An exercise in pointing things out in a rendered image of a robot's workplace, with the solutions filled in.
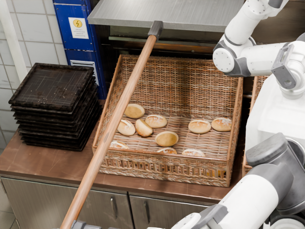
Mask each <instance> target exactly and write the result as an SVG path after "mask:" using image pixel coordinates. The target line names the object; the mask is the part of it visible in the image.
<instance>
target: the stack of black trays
mask: <svg viewBox="0 0 305 229"><path fill-rule="evenodd" d="M93 71H94V67H83V66H72V65H57V64H46V63H35V64H34V65H33V67H32V68H31V70H30V71H29V72H28V74H27V75H26V77H25V78H24V80H23V81H22V82H21V84H20V85H19V87H18V88H17V90H16V91H15V93H14V94H13V95H12V97H11V99H10V100H9V101H8V103H9V104H11V106H10V108H12V109H11V111H14V112H15V113H14V115H13V117H15V120H17V122H16V124H20V125H19V127H18V128H19V130H18V132H19V133H20V134H19V135H21V136H22V137H21V140H23V142H22V143H24V144H27V145H34V146H41V147H48V148H56V149H66V150H73V151H81V150H82V148H83V146H84V144H85V142H86V140H87V138H88V136H89V134H90V132H91V130H92V128H93V126H94V124H95V122H96V120H97V118H98V116H99V114H100V112H101V110H102V109H101V107H102V105H100V101H97V100H98V98H99V97H97V95H98V93H97V91H98V88H96V87H97V85H96V84H95V82H96V80H95V78H96V77H92V76H93V74H94V72H93Z"/></svg>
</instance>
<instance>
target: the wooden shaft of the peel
mask: <svg viewBox="0 0 305 229"><path fill-rule="evenodd" d="M156 40H157V38H156V37H155V36H154V35H150V36H149V37H148V39H147V41H146V44H145V46H144V48H143V50H142V52H141V54H140V56H139V59H138V60H137V63H136V65H135V67H134V69H133V71H132V73H131V76H130V78H129V80H128V82H127V84H126V86H125V89H124V91H123V93H122V95H121V97H120V99H119V102H118V104H117V106H116V108H115V110H114V112H113V115H112V117H111V119H110V121H109V123H108V126H107V128H106V130H105V132H104V134H103V136H102V138H101V140H100V142H99V145H98V147H97V149H96V151H95V153H94V155H93V158H92V160H91V162H90V164H89V166H88V169H87V171H86V173H85V175H84V177H83V179H82V182H81V184H80V186H79V188H78V190H77V192H76V195H75V197H74V199H73V201H72V203H71V205H70V208H69V210H68V212H67V214H66V216H65V218H64V220H63V222H62V224H61V227H60V229H71V226H72V223H73V221H74V220H77V219H78V216H79V214H80V212H81V209H82V207H83V205H84V203H85V200H86V198H87V196H88V194H89V192H90V189H91V187H92V185H93V182H94V180H95V178H96V176H97V173H98V171H99V169H100V167H101V164H102V162H103V160H104V157H105V155H106V153H107V151H108V149H109V146H110V144H111V142H112V140H113V137H114V135H115V133H116V131H117V128H118V126H119V124H120V121H121V119H122V117H123V114H124V112H125V110H126V108H127V105H128V104H129V101H130V99H131V97H132V95H133V92H134V90H135V88H136V85H137V83H138V81H139V78H140V76H141V74H142V72H143V69H144V67H145V65H146V63H147V60H148V58H149V56H150V54H151V52H152V49H153V47H154V45H155V42H156Z"/></svg>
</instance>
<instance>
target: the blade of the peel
mask: <svg viewBox="0 0 305 229"><path fill-rule="evenodd" d="M243 4H244V0H100V1H99V2H98V4H97V5H96V6H95V8H94V9H93V11H92V12H91V13H90V15H89V16H88V23H89V24H95V25H116V26H131V27H146V28H151V27H152V24H153V22H154V21H155V20H158V21H163V28H164V29H175V30H196V31H210V32H225V29H226V27H227V26H228V25H229V23H230V21H231V20H232V19H233V18H234V17H235V16H236V15H237V13H238V12H239V11H240V9H241V8H242V6H243Z"/></svg>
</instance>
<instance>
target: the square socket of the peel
mask: <svg viewBox="0 0 305 229"><path fill-rule="evenodd" d="M162 30H163V21H158V20H155V21H154V22H153V24H152V27H151V29H150V31H149V33H148V37H149V36H150V35H154V36H155V37H156V38H157V40H156V42H158V40H159V37H160V35H161V33H162Z"/></svg>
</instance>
